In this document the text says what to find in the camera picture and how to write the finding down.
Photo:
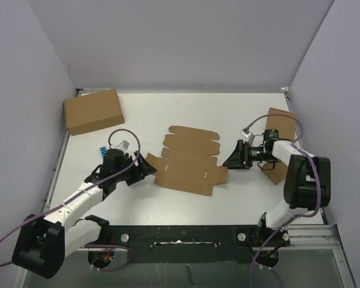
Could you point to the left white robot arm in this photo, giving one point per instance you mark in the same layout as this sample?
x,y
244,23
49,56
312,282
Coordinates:
x,y
46,240

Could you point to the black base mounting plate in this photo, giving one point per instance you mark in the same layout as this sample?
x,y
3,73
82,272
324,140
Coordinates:
x,y
188,244

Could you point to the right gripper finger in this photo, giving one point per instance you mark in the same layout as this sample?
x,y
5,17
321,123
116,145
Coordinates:
x,y
237,153
235,165

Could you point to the aluminium table frame rail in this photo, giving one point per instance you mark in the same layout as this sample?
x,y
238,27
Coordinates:
x,y
315,257

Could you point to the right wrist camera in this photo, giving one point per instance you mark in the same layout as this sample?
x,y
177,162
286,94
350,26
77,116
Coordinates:
x,y
246,133

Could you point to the blue plastic rack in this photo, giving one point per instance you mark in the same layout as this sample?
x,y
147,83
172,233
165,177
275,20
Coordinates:
x,y
103,151

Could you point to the cardboard box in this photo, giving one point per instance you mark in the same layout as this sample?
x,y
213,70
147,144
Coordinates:
x,y
93,112
276,172
286,126
188,161

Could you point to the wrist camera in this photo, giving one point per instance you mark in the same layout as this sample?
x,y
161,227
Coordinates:
x,y
246,133
122,146

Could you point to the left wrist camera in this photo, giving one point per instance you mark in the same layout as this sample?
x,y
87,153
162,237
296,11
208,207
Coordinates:
x,y
122,146

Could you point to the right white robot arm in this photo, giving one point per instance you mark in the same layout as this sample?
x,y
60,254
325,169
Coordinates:
x,y
307,185

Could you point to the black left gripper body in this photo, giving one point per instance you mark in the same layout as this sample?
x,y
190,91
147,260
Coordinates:
x,y
127,163

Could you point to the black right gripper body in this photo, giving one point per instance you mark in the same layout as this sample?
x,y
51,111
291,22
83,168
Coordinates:
x,y
256,154

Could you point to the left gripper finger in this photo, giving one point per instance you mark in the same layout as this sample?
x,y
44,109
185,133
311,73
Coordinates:
x,y
137,176
142,165

